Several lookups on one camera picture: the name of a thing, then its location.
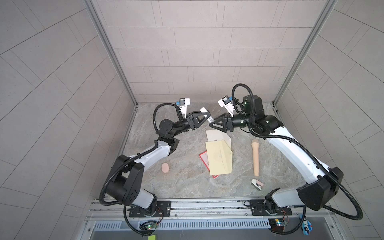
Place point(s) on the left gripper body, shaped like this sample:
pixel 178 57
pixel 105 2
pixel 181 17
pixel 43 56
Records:
pixel 185 125

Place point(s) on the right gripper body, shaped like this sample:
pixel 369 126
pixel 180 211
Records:
pixel 240 121

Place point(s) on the yellow envelope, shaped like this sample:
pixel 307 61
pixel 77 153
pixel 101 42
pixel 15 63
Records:
pixel 220 158

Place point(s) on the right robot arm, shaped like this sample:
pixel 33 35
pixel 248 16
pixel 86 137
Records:
pixel 322 182

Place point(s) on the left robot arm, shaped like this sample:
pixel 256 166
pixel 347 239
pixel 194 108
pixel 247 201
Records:
pixel 123 185

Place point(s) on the cream white envelope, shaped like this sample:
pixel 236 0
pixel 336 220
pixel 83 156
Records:
pixel 216 135

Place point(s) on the beige toy microphone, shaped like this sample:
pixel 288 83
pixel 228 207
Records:
pixel 256 156

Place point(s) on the red bordered card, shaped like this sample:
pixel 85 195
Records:
pixel 204 158

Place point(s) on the pink oval eraser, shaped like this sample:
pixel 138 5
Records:
pixel 165 168

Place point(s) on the pink white tape dispenser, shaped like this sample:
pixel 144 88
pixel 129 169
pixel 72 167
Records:
pixel 257 184

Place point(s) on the right circuit board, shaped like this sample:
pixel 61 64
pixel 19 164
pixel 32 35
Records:
pixel 278 225

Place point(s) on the circuit board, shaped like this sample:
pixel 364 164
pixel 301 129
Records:
pixel 149 226
pixel 278 225

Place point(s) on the left circuit board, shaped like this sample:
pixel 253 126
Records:
pixel 149 226

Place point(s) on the blue toy car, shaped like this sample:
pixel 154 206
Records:
pixel 306 227

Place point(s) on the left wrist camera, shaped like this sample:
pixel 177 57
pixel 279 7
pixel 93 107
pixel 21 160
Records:
pixel 183 105

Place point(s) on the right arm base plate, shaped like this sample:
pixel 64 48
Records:
pixel 265 208

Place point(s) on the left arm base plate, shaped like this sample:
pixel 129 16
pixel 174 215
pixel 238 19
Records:
pixel 157 210

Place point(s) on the aluminium rail frame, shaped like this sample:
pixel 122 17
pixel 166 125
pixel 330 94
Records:
pixel 208 219

